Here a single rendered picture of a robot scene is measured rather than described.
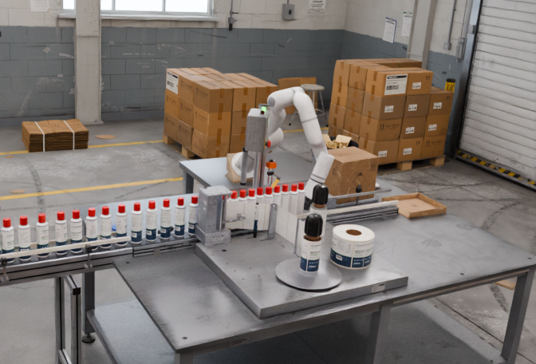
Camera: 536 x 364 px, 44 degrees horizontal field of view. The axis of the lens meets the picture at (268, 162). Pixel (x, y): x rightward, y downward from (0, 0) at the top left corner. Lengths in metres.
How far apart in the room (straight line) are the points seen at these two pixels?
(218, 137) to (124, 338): 3.56
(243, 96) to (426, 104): 2.05
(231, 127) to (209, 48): 2.43
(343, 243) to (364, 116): 4.27
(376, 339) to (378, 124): 4.25
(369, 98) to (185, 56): 2.92
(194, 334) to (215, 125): 4.42
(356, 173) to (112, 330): 1.68
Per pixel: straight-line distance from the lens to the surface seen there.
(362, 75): 7.38
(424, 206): 4.32
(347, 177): 4.07
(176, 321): 2.82
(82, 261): 3.26
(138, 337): 3.85
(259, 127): 3.44
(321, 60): 10.25
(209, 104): 6.86
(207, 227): 3.30
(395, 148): 7.52
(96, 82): 8.75
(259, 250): 3.33
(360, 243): 3.20
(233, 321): 2.83
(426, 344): 4.06
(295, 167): 4.77
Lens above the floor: 2.30
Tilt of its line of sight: 18 degrees down
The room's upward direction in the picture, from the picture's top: 5 degrees clockwise
